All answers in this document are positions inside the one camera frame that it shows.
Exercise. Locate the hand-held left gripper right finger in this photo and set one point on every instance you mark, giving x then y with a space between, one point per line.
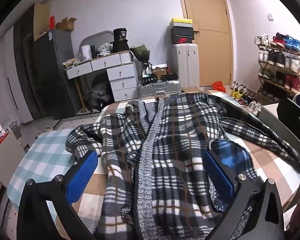
218 175

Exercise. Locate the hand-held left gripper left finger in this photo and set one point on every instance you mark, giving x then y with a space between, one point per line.
82 177

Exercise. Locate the plaid fleece cardigan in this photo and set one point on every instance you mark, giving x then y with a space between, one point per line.
170 135

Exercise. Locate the teal checkered cloth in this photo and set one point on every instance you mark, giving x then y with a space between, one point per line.
42 155

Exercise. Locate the brown checkered tablecloth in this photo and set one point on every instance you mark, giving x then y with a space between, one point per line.
262 155

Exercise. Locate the white slippers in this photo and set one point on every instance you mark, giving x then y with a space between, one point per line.
48 129

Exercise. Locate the scattered pairs of shoes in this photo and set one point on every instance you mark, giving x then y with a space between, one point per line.
252 106

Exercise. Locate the white side table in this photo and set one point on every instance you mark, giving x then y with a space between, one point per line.
267 111

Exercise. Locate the black duffel bag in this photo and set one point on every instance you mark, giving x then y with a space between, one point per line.
97 97

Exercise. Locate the orange plastic bag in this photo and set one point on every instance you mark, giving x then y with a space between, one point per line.
218 86

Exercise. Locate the black chair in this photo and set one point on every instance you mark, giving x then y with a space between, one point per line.
290 115

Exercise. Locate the silver suitcase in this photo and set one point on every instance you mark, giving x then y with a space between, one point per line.
160 88

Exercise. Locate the dark grey refrigerator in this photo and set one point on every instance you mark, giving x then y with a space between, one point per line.
55 75

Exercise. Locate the white drawer desk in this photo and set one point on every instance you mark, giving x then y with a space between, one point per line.
120 75

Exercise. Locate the white suitcase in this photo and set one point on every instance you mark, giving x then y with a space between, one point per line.
186 67

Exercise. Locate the small black box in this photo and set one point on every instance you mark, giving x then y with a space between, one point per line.
150 79

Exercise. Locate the brown box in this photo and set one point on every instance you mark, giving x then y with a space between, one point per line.
160 70

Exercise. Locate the dark green bouquet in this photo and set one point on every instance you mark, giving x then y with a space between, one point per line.
141 52

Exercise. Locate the black paper bag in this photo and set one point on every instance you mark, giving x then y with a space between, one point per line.
120 42

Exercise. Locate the black shoe box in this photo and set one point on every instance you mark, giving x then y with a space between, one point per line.
182 36

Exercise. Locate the open cardboard box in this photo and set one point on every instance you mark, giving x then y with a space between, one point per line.
65 25

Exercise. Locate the red box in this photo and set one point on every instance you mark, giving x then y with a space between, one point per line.
52 22

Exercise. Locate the yellow shoe box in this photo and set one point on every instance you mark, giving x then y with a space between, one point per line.
181 21

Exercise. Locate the tall flat cardboard box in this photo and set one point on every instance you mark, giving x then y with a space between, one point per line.
41 20

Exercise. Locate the wall switch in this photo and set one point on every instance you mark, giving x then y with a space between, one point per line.
270 16

